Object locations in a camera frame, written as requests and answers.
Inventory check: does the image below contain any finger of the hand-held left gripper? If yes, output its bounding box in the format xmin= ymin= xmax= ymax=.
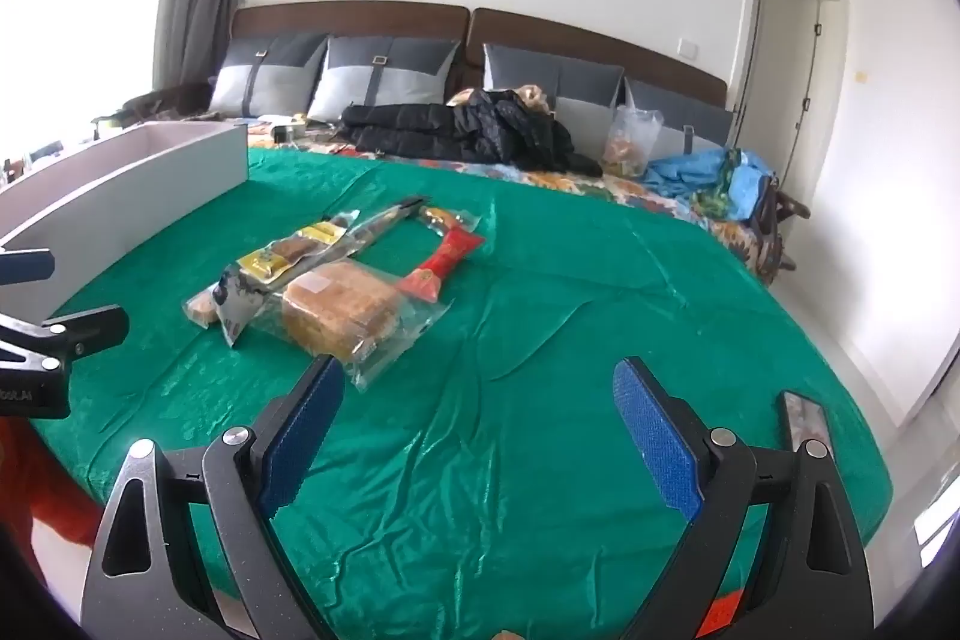
xmin=0 ymin=305 xmax=130 ymax=378
xmin=0 ymin=248 xmax=56 ymax=286

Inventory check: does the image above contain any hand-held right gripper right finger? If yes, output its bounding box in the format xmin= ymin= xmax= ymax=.
xmin=613 ymin=356 xmax=877 ymax=640

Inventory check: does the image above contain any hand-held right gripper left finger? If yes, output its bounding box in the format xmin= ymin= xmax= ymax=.
xmin=81 ymin=353 xmax=347 ymax=640

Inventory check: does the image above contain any small brown cake packet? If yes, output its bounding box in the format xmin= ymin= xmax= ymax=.
xmin=184 ymin=291 xmax=226 ymax=330

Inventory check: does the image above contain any clear bread packet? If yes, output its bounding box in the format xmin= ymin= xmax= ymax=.
xmin=247 ymin=261 xmax=455 ymax=393

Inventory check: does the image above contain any white printed snack packet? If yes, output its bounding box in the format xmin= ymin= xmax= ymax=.
xmin=214 ymin=272 xmax=290 ymax=348

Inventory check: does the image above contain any yellow windowed snack packet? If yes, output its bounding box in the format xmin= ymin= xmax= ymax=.
xmin=225 ymin=220 xmax=353 ymax=289

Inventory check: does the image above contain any red snack packet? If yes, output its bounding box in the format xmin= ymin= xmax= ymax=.
xmin=397 ymin=230 xmax=485 ymax=302

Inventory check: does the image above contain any long clear black-ended packet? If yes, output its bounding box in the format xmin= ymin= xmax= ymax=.
xmin=330 ymin=196 xmax=432 ymax=259

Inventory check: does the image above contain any orange sausage packet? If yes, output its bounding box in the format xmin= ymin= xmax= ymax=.
xmin=416 ymin=201 xmax=481 ymax=234

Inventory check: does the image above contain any smartphone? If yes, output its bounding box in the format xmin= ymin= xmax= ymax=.
xmin=776 ymin=390 xmax=835 ymax=461

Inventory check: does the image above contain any dark brown cloth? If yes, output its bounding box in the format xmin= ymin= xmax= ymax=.
xmin=120 ymin=81 xmax=218 ymax=124

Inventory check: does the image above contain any bright window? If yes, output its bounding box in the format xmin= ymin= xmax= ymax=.
xmin=0 ymin=0 xmax=173 ymax=161

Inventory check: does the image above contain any green patterned cloth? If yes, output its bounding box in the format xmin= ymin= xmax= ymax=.
xmin=690 ymin=152 xmax=747 ymax=221

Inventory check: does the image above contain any dark wooden chair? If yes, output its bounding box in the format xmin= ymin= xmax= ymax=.
xmin=757 ymin=175 xmax=811 ymax=274

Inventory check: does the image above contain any blue cloth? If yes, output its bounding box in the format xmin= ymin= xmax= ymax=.
xmin=649 ymin=149 xmax=777 ymax=221

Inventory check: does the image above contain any small bedside clutter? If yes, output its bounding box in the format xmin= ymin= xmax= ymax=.
xmin=247 ymin=115 xmax=346 ymax=150

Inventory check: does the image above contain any clear plastic bag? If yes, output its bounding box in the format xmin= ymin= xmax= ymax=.
xmin=600 ymin=104 xmax=665 ymax=180

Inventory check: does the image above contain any grey and white pillow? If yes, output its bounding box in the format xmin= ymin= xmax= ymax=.
xmin=307 ymin=36 xmax=460 ymax=124
xmin=208 ymin=32 xmax=331 ymax=116
xmin=482 ymin=42 xmax=625 ymax=120
xmin=619 ymin=77 xmax=734 ymax=161

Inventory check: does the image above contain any black down jacket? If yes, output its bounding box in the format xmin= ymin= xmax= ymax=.
xmin=341 ymin=89 xmax=605 ymax=178

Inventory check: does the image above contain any white door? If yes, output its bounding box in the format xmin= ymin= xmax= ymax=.
xmin=739 ymin=0 xmax=841 ymax=214

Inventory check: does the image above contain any brown headboard panel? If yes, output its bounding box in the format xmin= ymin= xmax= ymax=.
xmin=229 ymin=1 xmax=472 ymax=86
xmin=469 ymin=8 xmax=728 ymax=109

